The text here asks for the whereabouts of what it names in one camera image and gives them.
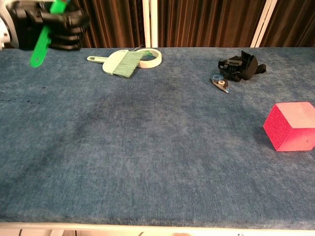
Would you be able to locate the mint green hand brush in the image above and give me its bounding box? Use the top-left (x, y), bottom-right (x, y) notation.
top-left (86, 49), bottom-right (146, 79)

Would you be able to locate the blue hand clapper green handle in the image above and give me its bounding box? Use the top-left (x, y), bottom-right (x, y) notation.
top-left (29, 0), bottom-right (67, 68)

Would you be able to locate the black strap with buckle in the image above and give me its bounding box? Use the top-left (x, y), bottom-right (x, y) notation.
top-left (218, 50), bottom-right (267, 83)

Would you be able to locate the blue table cloth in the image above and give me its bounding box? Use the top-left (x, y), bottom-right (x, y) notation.
top-left (0, 47), bottom-right (315, 231)

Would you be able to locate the red foam cube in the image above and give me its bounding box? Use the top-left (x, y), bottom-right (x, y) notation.
top-left (262, 101), bottom-right (315, 152)

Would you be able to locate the dark brown curtain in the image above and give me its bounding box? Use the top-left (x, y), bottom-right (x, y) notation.
top-left (0, 0), bottom-right (315, 49)

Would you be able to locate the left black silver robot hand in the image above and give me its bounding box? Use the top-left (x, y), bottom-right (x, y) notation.
top-left (0, 0), bottom-right (91, 52)

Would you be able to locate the blue correction tape dispenser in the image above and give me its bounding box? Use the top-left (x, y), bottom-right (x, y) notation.
top-left (209, 73), bottom-right (231, 94)

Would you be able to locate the white masking tape roll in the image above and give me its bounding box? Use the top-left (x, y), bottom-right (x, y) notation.
top-left (137, 48), bottom-right (162, 69)

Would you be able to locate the white frame post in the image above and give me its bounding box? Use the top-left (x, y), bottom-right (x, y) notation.
top-left (250, 0), bottom-right (278, 48)
top-left (142, 0), bottom-right (158, 48)

